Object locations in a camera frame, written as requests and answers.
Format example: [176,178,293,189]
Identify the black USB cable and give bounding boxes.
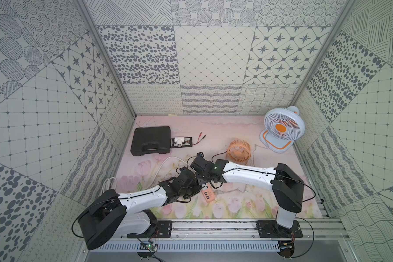
[184,150,230,174]

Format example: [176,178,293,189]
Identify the pink power strip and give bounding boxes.
[201,184,215,203]

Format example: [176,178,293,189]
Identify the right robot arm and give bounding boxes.
[191,156,305,230]

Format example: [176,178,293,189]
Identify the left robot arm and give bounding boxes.
[76,167,202,250]

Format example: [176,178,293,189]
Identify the small orange desk fan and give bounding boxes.
[227,139,251,163]

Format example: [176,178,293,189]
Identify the white and orange fan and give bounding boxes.
[259,106,306,153]

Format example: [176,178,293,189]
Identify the red and black test leads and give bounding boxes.
[192,133,206,146]

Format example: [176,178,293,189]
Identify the black tray with white adapter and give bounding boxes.
[170,137,193,148]

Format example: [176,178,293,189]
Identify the black plastic tool case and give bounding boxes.
[131,126,171,156]

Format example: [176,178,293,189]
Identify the left green circuit board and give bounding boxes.
[140,242,157,254]

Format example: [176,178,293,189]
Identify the right circuit board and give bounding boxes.
[277,241,295,258]

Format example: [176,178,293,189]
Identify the white power strip cable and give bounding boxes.
[100,156,192,197]

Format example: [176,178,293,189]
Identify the white slotted cable duct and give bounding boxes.
[95,240,279,252]

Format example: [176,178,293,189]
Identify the aluminium mounting rail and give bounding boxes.
[80,218,349,242]

